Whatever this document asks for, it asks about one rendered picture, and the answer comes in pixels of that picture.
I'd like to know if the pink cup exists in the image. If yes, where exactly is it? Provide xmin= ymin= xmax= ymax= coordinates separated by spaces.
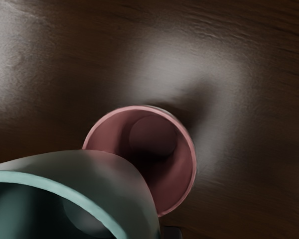
xmin=82 ymin=105 xmax=198 ymax=218

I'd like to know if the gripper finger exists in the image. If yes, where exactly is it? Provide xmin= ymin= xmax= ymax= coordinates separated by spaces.
xmin=161 ymin=226 xmax=184 ymax=239

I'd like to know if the teal cup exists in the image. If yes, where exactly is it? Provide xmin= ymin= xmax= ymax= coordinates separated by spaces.
xmin=0 ymin=148 xmax=162 ymax=239

